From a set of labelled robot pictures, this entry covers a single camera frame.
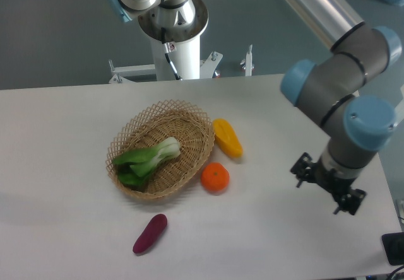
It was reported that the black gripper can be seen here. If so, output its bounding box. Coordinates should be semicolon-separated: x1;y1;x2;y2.
290;153;367;216

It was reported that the green bok choy vegetable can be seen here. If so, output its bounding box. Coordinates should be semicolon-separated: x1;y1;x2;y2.
112;137;181;188

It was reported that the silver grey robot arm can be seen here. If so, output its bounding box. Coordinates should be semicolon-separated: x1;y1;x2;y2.
109;0;401;214

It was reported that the yellow toy vegetable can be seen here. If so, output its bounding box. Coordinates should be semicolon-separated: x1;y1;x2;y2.
213;119;243;158

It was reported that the woven wicker basket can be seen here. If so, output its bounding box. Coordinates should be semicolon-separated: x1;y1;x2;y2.
106;100;215;200

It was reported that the black device at table edge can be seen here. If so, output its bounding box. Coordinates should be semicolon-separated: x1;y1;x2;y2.
381;232;403;265

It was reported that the orange tangerine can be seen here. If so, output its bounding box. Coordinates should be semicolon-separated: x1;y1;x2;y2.
201;162;230;192

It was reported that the purple sweet potato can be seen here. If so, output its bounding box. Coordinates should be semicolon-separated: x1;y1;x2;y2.
133;214;168;255

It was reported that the white frame bar right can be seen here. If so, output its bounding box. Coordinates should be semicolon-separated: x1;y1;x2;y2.
394;85;404;127

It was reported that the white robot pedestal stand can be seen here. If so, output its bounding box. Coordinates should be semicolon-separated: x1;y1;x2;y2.
108;27;256;84

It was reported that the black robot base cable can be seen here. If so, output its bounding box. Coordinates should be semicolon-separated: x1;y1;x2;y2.
160;26;183;81

